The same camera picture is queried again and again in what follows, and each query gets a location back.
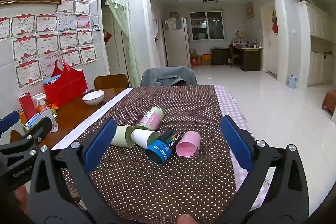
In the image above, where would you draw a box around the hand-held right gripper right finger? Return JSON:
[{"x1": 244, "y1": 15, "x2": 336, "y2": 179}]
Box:
[{"x1": 218, "y1": 115, "x2": 311, "y2": 224}]

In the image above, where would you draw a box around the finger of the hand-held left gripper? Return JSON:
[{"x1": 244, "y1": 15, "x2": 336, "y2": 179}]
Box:
[
  {"x1": 0, "y1": 116, "x2": 52, "y2": 161},
  {"x1": 0, "y1": 110, "x2": 21, "y2": 135}
]

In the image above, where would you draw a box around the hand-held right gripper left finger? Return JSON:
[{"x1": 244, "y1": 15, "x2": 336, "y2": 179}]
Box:
[{"x1": 28, "y1": 118, "x2": 126, "y2": 224}]

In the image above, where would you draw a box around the pale green cup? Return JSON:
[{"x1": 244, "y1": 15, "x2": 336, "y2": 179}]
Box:
[{"x1": 110, "y1": 125, "x2": 136, "y2": 148}]

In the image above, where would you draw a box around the white cup green inside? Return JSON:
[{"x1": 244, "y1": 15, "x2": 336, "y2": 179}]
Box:
[{"x1": 131, "y1": 128, "x2": 161, "y2": 149}]

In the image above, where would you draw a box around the pink and green cup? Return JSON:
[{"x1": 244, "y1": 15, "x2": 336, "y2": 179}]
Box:
[{"x1": 136, "y1": 107, "x2": 164, "y2": 131}]

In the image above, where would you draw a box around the blue and black cup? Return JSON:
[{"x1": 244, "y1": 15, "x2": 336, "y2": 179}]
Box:
[{"x1": 145, "y1": 128, "x2": 182, "y2": 166}]

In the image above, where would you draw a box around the person's left hand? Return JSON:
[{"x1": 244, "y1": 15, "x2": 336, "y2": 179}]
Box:
[{"x1": 14, "y1": 184, "x2": 30, "y2": 211}]

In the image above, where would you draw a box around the person's right hand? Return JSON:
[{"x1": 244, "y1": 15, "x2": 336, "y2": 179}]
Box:
[{"x1": 178, "y1": 215, "x2": 196, "y2": 224}]

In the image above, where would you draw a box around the blue and white box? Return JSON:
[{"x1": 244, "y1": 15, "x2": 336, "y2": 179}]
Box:
[{"x1": 25, "y1": 112, "x2": 42, "y2": 128}]

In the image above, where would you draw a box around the clear spray bottle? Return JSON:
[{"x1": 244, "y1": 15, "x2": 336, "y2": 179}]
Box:
[{"x1": 33, "y1": 93, "x2": 59, "y2": 133}]

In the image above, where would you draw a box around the red box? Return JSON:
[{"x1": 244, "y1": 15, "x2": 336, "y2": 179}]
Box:
[{"x1": 19, "y1": 92, "x2": 37, "y2": 121}]

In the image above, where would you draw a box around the pink checked tablecloth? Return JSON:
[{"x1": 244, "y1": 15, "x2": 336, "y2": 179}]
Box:
[{"x1": 214, "y1": 84, "x2": 269, "y2": 212}]

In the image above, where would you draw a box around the white bowl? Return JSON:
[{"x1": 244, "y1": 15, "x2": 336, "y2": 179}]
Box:
[{"x1": 82, "y1": 90, "x2": 105, "y2": 106}]

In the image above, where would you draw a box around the red felt bag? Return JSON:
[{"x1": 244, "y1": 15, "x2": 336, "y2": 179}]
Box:
[{"x1": 43, "y1": 58, "x2": 88, "y2": 108}]

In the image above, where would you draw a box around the brown polka dot tablecloth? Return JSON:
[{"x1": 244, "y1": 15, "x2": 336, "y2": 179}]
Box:
[{"x1": 60, "y1": 84, "x2": 238, "y2": 216}]

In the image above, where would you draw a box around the dark wooden desk chair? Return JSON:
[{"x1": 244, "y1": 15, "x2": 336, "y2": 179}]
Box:
[{"x1": 229, "y1": 45, "x2": 241, "y2": 68}]

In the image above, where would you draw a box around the dark wooden desk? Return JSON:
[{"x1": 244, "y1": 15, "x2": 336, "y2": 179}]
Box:
[{"x1": 229, "y1": 46, "x2": 263, "y2": 72}]

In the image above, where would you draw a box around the black low cabinet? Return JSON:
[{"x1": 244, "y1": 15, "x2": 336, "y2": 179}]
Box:
[{"x1": 211, "y1": 48, "x2": 231, "y2": 65}]

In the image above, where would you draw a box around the grey jacket on chair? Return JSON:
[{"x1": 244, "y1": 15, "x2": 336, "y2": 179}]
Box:
[{"x1": 140, "y1": 66, "x2": 198, "y2": 87}]

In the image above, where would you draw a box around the brown furniture piece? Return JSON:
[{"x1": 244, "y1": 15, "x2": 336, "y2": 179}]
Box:
[{"x1": 322, "y1": 90, "x2": 336, "y2": 114}]

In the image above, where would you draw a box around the white door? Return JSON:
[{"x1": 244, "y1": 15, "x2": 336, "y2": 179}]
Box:
[{"x1": 260, "y1": 4, "x2": 279, "y2": 76}]

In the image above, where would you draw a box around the green door curtain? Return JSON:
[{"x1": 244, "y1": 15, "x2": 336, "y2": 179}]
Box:
[{"x1": 100, "y1": 0, "x2": 140, "y2": 87}]

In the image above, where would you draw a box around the white refrigerator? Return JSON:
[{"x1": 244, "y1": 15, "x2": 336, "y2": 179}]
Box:
[{"x1": 162, "y1": 17, "x2": 192, "y2": 69}]

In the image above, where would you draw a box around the window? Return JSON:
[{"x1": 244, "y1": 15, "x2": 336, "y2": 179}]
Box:
[{"x1": 189, "y1": 11, "x2": 225, "y2": 41}]

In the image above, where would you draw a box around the white tall cabinet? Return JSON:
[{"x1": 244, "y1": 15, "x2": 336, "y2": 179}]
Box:
[{"x1": 296, "y1": 0, "x2": 336, "y2": 87}]

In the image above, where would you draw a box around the group of wall certificates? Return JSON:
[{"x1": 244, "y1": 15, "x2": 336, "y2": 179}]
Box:
[{"x1": 0, "y1": 0, "x2": 98, "y2": 89}]

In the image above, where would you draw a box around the small framed wall picture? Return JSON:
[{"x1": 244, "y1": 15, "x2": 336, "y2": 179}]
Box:
[{"x1": 245, "y1": 2, "x2": 254, "y2": 19}]

